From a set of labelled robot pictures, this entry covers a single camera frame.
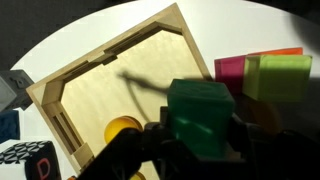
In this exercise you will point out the orange block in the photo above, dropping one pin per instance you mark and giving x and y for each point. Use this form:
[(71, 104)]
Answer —
[(285, 51)]

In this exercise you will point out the yellow ball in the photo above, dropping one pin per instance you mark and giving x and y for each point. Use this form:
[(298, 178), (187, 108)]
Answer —
[(118, 124)]

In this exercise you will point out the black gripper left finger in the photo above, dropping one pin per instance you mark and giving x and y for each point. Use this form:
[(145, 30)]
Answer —
[(156, 133)]

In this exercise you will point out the lime green block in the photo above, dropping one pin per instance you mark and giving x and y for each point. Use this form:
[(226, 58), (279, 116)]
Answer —
[(276, 78)]

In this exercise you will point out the magenta block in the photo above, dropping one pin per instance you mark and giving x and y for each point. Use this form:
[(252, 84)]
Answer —
[(230, 71)]

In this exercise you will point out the wooden tray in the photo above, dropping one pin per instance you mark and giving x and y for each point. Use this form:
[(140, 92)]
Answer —
[(126, 76)]

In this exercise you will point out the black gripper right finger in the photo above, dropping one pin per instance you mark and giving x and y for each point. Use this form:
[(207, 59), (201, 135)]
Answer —
[(247, 138)]

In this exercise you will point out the black white patterned cube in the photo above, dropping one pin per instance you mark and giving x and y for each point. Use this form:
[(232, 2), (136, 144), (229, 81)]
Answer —
[(38, 158)]

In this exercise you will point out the blue cube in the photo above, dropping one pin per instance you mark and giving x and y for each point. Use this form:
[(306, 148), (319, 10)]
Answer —
[(9, 125)]

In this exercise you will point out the round white table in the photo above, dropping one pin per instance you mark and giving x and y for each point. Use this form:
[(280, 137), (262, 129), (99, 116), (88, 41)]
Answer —
[(220, 28)]

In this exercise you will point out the grey cube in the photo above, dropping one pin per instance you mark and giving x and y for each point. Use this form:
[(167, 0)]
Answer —
[(13, 94)]

